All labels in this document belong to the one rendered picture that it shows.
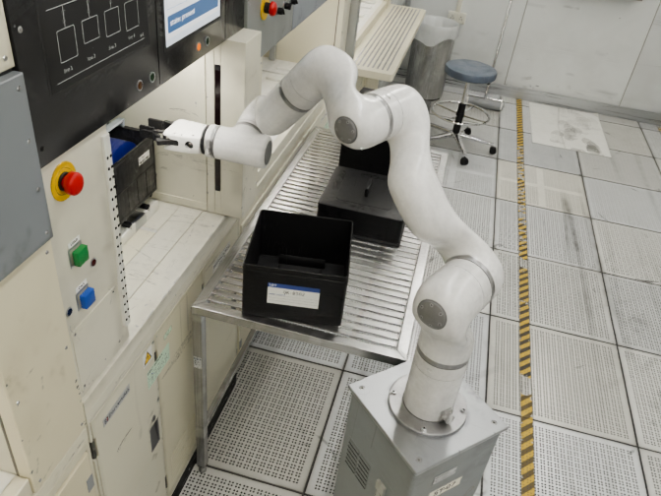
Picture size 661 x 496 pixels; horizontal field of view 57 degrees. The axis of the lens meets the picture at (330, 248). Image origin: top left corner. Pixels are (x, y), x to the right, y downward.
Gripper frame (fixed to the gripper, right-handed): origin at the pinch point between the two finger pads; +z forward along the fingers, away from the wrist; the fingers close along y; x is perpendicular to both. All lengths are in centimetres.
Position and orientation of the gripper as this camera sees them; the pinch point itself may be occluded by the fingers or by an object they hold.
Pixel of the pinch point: (150, 128)
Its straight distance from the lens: 165.8
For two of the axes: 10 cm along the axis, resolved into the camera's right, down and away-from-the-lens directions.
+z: -9.7, -2.2, 1.3
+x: 1.1, -8.1, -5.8
